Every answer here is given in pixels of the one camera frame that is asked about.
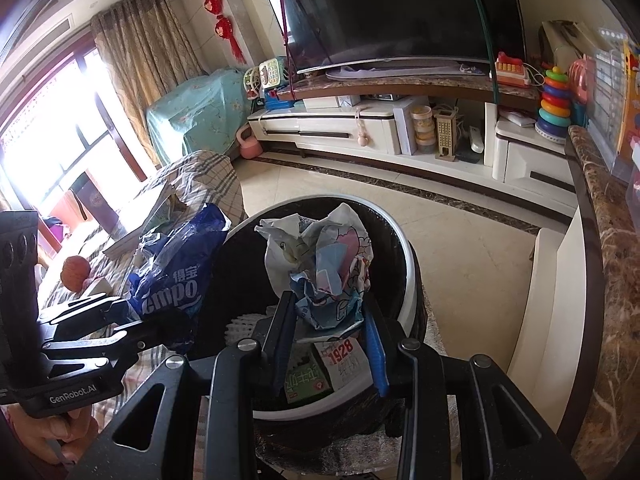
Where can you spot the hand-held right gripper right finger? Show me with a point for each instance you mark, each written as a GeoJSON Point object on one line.
{"type": "Point", "coordinates": [377, 355]}

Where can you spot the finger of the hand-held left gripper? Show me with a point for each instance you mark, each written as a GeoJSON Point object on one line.
{"type": "Point", "coordinates": [90, 312]}
{"type": "Point", "coordinates": [125, 340]}

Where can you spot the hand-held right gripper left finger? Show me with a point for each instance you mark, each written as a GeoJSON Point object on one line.
{"type": "Point", "coordinates": [282, 330]}

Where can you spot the blue tissue packet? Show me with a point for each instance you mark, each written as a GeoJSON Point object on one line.
{"type": "Point", "coordinates": [170, 280]}

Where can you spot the cartoon print bag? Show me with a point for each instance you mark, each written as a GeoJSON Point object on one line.
{"type": "Point", "coordinates": [330, 260]}

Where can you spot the black bin with white rim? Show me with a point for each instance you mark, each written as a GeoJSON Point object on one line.
{"type": "Point", "coordinates": [390, 245]}

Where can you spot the person's left hand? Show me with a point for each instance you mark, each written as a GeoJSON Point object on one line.
{"type": "Point", "coordinates": [55, 430]}

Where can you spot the white paper red label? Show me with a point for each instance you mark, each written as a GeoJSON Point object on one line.
{"type": "Point", "coordinates": [345, 355]}

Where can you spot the white foam fruit net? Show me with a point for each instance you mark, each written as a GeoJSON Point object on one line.
{"type": "Point", "coordinates": [242, 327]}

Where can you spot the orange ball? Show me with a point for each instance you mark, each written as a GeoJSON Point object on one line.
{"type": "Point", "coordinates": [75, 272]}

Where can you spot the green small carton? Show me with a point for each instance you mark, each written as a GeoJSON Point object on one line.
{"type": "Point", "coordinates": [305, 385]}

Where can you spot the white open book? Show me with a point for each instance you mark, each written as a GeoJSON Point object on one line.
{"type": "Point", "coordinates": [135, 230]}

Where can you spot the dark brown chair back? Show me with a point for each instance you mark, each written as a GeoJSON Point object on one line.
{"type": "Point", "coordinates": [97, 205]}

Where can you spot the pink kettlebell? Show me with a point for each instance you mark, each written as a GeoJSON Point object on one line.
{"type": "Point", "coordinates": [250, 150]}

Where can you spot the pink hanging toy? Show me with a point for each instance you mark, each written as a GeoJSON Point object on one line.
{"type": "Point", "coordinates": [362, 139]}

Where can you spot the white television cabinet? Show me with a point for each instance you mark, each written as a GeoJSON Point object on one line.
{"type": "Point", "coordinates": [325, 122]}

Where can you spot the white upright box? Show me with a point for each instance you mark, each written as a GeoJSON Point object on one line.
{"type": "Point", "coordinates": [405, 130]}

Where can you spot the blue toy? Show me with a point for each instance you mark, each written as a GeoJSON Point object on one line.
{"type": "Point", "coordinates": [277, 101]}

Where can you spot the teal floral cover cloth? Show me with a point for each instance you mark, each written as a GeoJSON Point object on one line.
{"type": "Point", "coordinates": [200, 110]}

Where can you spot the white remote control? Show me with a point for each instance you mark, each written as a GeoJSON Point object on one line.
{"type": "Point", "coordinates": [476, 140]}

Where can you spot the stack of yellow jars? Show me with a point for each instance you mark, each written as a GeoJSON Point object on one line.
{"type": "Point", "coordinates": [421, 115]}

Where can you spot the beige patterned curtain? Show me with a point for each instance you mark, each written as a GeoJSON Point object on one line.
{"type": "Point", "coordinates": [145, 60]}

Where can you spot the marble top coffee table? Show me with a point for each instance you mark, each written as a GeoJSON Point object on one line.
{"type": "Point", "coordinates": [617, 260]}

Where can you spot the pink lid plastic container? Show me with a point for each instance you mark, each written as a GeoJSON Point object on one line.
{"type": "Point", "coordinates": [635, 195]}

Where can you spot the purple thin rod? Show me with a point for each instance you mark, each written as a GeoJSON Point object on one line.
{"type": "Point", "coordinates": [284, 25]}

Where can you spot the red toy telephone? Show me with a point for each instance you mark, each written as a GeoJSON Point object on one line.
{"type": "Point", "coordinates": [510, 71]}

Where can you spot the green thin hoop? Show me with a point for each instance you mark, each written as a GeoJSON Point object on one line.
{"type": "Point", "coordinates": [489, 55]}

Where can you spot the clear plastic drawer box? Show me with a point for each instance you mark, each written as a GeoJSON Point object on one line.
{"type": "Point", "coordinates": [602, 110]}

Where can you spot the red hanging knot decoration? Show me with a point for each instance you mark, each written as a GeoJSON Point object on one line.
{"type": "Point", "coordinates": [214, 2]}

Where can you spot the black flat television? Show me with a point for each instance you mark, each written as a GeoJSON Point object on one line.
{"type": "Point", "coordinates": [390, 10]}

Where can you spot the yellow printed box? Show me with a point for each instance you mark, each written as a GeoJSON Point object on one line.
{"type": "Point", "coordinates": [627, 125]}

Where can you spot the pink plastic toy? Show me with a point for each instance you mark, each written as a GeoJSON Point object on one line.
{"type": "Point", "coordinates": [580, 80]}

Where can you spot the beige bag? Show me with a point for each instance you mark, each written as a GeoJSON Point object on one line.
{"type": "Point", "coordinates": [560, 40]}

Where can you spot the brown window frame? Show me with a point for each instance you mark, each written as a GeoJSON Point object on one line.
{"type": "Point", "coordinates": [122, 135]}

